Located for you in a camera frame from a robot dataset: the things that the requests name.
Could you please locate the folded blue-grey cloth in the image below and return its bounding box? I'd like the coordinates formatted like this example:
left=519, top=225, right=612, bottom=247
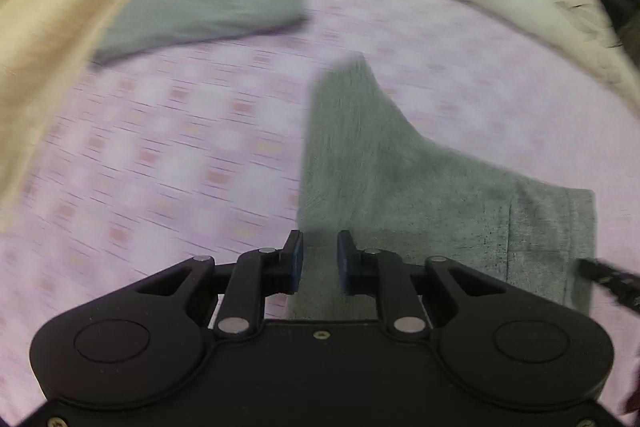
left=92, top=0, right=307, bottom=66

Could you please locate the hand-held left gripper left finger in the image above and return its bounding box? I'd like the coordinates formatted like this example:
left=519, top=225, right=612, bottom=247
left=135, top=229, right=305, bottom=341

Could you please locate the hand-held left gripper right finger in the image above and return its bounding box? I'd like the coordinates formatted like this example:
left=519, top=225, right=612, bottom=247
left=337, top=229, right=507, bottom=341

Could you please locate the pink patterned bed sheet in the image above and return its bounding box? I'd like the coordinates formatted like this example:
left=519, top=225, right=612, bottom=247
left=0, top=0, right=640, bottom=427

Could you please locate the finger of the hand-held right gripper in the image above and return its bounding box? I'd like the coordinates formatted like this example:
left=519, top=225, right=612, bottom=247
left=576, top=257, right=640, bottom=306

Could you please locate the beige pillow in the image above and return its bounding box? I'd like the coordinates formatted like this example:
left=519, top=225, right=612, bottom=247
left=0, top=0, right=164, bottom=233

